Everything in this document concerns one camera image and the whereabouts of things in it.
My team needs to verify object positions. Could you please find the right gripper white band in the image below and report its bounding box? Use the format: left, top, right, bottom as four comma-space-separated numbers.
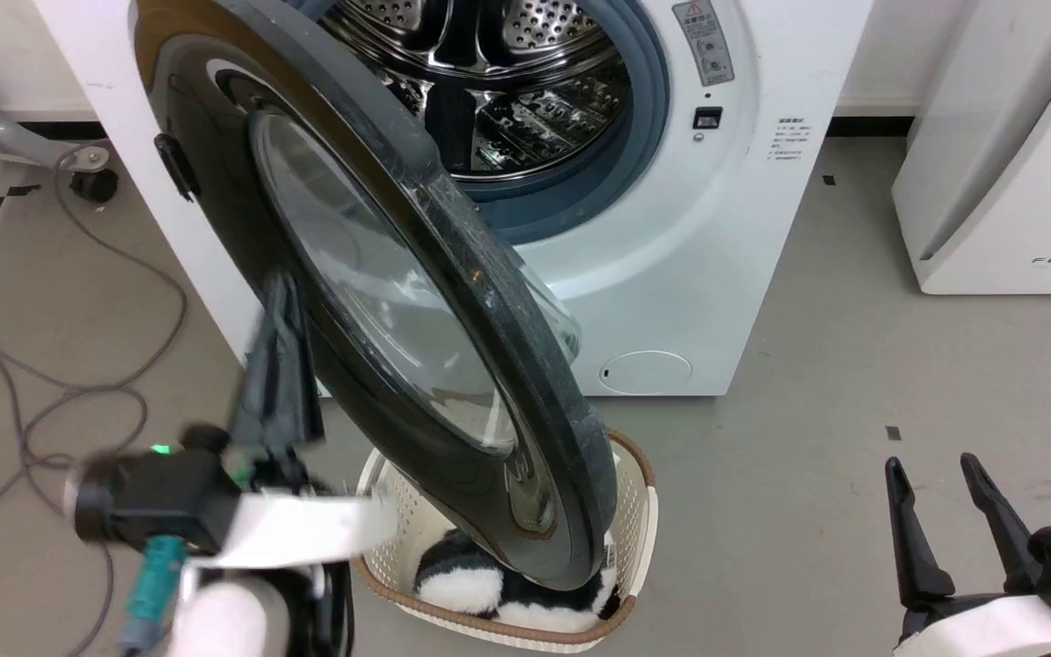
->
883, 451, 1051, 657

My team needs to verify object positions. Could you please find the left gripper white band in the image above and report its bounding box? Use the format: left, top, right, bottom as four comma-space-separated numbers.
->
213, 272, 401, 570

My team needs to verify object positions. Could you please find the round black glass washer door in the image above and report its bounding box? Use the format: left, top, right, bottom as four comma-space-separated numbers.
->
130, 0, 619, 592

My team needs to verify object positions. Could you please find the black door hinge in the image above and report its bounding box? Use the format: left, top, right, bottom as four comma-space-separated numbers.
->
153, 133, 202, 203

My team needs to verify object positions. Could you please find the white front-load washing machine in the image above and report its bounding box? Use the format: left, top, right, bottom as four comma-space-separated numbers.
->
33, 0, 875, 398

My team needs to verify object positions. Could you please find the grey-blue rubber door gasket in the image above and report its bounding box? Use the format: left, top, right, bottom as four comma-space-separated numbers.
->
293, 0, 671, 245

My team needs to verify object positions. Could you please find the black and white plush toy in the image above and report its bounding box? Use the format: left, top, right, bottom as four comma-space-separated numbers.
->
412, 527, 623, 633

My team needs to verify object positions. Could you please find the black caster wheel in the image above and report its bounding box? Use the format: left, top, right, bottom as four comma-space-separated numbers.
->
68, 146, 121, 205

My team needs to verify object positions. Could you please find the cream plastic laundry basket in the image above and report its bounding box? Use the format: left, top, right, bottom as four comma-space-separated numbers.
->
354, 429, 660, 654

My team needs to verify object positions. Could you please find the round white filter cover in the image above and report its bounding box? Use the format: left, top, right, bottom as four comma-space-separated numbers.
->
598, 350, 694, 397

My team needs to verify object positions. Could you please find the white appliance with grey stripe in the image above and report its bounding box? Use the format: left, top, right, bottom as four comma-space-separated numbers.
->
890, 0, 1051, 297

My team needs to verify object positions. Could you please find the perforated steel washer drum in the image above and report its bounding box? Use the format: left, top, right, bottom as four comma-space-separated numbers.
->
318, 0, 632, 180

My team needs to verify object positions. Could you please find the small printed text sticker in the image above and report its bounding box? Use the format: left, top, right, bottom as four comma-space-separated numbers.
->
766, 117, 810, 164

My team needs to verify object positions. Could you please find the grey warning label sticker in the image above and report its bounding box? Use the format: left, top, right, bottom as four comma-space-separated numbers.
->
671, 0, 735, 89

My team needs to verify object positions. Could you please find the teal cable connector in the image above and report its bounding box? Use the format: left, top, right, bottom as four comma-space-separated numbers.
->
120, 535, 189, 656

